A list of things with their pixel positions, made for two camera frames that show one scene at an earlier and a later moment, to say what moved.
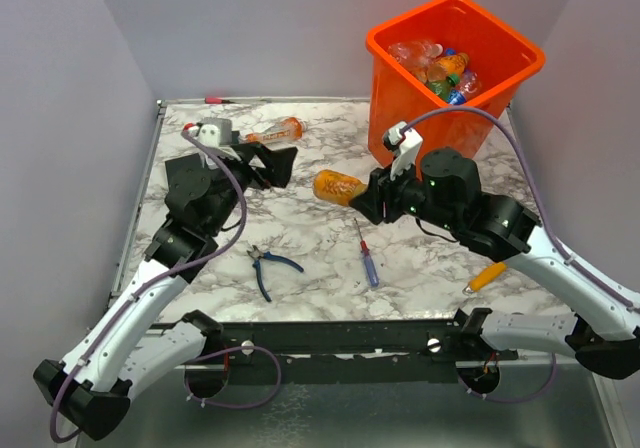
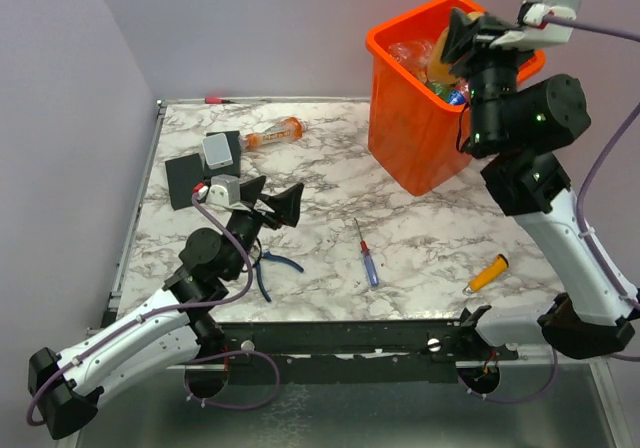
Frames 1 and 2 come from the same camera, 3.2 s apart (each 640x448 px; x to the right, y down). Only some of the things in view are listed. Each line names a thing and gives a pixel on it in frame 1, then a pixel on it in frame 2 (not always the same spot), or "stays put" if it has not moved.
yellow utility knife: (481, 280) stays put
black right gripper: (379, 195) → (473, 54)
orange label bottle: (336, 187) → (438, 69)
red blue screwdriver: (367, 258) stays put
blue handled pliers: (260, 255) stays put
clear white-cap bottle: (414, 53) stays put
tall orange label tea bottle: (288, 129) stays put
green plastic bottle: (442, 87) stays put
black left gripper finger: (279, 163) → (286, 205)
